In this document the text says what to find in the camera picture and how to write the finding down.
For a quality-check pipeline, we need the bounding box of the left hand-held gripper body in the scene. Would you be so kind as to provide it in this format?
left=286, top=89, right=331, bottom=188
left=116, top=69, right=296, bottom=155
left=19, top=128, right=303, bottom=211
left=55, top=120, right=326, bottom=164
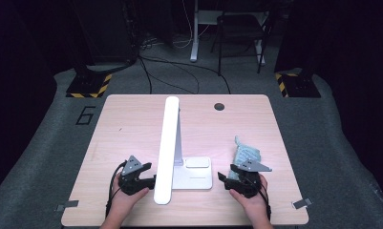
left=117, top=155, right=149, bottom=197

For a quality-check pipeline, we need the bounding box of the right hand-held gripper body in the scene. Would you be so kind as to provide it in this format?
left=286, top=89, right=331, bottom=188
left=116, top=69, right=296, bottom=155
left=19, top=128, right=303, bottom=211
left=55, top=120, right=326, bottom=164
left=225, top=158, right=273, bottom=199

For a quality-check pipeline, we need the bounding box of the light blue fluffy cloth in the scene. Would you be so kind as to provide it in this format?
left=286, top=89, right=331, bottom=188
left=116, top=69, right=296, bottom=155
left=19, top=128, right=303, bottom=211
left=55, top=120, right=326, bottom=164
left=227, top=135, right=263, bottom=181

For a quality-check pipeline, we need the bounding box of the white desk lamp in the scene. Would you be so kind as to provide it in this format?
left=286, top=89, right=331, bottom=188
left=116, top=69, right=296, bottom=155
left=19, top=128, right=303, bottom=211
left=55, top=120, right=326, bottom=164
left=153, top=95, right=214, bottom=206

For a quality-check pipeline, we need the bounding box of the person's left hand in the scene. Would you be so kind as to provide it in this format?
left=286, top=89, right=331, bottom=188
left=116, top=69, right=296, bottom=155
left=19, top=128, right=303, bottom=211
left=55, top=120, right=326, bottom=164
left=106, top=173, right=151, bottom=224

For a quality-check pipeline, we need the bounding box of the person's right hand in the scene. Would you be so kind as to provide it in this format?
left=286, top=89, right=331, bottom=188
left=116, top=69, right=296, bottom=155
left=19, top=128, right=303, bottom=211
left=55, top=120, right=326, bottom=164
left=227, top=174, right=269, bottom=225

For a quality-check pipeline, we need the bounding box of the black yellow striped stand base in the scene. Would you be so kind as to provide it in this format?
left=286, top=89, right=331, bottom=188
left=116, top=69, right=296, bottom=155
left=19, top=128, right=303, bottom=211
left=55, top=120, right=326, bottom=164
left=65, top=61, right=113, bottom=99
left=274, top=68, right=322, bottom=98

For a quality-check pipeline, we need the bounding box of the black chair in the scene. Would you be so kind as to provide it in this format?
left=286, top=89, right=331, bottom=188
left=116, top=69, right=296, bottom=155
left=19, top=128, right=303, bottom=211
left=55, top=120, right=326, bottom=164
left=210, top=0, right=273, bottom=76

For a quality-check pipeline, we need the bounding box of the dark cabinet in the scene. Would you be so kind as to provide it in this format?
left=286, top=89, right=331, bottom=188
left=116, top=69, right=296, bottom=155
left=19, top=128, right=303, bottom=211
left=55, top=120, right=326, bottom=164
left=69, top=0, right=139, bottom=66

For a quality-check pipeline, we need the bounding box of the black curtain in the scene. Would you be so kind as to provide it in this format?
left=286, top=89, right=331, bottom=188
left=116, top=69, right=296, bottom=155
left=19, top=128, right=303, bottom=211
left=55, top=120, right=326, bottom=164
left=0, top=0, right=75, bottom=203
left=273, top=0, right=383, bottom=201

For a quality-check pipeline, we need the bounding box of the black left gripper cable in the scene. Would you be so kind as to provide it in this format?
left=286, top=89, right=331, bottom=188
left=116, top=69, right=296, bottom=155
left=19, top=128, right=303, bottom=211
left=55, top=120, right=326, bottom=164
left=104, top=159, right=128, bottom=219

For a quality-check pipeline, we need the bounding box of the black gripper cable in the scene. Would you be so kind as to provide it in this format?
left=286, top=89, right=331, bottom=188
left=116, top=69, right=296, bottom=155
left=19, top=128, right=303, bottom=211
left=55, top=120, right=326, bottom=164
left=104, top=159, right=128, bottom=219
left=258, top=177, right=272, bottom=222

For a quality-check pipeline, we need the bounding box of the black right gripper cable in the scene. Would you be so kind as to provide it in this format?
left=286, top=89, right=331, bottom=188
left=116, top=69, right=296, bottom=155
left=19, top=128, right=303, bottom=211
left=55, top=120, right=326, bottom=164
left=258, top=177, right=272, bottom=222

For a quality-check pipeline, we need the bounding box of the short black floor cable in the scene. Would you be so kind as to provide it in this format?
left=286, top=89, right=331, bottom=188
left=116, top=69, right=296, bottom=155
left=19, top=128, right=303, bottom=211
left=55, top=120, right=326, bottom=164
left=138, top=56, right=154, bottom=95

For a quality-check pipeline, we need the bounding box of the long black floor cable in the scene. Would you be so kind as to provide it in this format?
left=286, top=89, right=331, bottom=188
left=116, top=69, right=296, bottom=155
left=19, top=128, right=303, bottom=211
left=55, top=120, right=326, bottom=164
left=138, top=55, right=232, bottom=95

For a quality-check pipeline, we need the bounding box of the white desk frame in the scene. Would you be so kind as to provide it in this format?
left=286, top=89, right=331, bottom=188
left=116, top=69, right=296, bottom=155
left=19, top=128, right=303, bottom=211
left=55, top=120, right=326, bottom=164
left=189, top=0, right=269, bottom=67

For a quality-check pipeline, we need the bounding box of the white cable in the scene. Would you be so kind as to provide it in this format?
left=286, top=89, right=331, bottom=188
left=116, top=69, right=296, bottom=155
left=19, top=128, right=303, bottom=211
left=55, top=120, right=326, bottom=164
left=172, top=0, right=212, bottom=50

